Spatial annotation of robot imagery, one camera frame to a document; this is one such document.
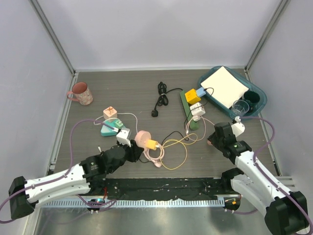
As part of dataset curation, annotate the pink round socket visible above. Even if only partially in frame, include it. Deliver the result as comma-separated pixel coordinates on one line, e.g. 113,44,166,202
134,130,151,149

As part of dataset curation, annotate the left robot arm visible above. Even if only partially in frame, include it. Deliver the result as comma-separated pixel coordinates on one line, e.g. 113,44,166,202
8,140,144,220

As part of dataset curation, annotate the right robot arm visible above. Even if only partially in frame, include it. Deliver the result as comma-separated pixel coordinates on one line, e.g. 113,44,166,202
208,122,313,235

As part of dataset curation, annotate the teal triangular socket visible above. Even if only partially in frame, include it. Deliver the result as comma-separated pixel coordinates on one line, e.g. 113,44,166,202
100,119,119,137

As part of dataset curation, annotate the peach cube socket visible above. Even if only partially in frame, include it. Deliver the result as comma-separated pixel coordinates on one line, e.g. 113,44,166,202
103,106,118,122

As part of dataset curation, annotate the light blue charger plug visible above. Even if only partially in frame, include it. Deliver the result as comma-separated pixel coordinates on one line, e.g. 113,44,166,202
196,88,206,97

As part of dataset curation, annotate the yellow cube socket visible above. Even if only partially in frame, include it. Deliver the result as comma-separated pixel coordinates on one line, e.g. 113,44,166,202
185,89,201,105

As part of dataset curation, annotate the green power strip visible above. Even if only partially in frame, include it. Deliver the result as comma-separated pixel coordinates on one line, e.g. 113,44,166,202
179,90,199,131

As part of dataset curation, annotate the clear glass cup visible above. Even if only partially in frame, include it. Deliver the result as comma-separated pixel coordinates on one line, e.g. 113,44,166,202
231,99,250,117

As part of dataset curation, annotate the white cube adapter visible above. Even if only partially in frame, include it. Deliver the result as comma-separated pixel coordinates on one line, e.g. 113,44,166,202
190,102,205,122

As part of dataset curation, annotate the dark green cup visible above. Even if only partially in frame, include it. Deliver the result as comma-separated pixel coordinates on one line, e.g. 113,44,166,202
242,90,261,110

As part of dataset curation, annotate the white paper pad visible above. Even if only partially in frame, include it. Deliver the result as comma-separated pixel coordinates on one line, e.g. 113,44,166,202
201,66,249,109

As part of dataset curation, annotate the teal plastic tray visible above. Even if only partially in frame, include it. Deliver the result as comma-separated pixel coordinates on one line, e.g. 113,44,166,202
198,66,267,118

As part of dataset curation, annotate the pink floral mug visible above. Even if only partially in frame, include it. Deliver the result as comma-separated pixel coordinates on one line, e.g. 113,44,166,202
67,82,93,106

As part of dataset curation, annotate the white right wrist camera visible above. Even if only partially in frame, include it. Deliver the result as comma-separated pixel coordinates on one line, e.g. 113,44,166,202
231,116,245,137

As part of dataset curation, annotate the black usb cable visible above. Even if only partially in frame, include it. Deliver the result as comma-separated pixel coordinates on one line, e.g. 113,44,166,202
139,87,215,164

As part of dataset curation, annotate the yellow cable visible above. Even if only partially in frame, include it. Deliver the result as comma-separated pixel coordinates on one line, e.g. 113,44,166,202
157,133,198,171

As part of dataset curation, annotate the white cable duct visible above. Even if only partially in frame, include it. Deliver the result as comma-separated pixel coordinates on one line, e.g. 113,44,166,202
42,197,224,208

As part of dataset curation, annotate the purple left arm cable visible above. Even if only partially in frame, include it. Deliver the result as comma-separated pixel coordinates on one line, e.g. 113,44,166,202
0,119,118,224

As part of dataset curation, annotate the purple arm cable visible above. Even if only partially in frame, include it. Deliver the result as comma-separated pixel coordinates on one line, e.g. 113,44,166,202
238,116,313,228
0,119,118,224

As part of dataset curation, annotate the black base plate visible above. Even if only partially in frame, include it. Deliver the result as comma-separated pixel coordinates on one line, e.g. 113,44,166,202
75,177,245,200

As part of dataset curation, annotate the black power cord with plug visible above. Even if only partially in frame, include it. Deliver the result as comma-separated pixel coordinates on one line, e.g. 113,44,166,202
151,81,183,118

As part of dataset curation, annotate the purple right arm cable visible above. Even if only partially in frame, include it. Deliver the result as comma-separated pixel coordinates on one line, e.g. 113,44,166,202
238,116,313,228

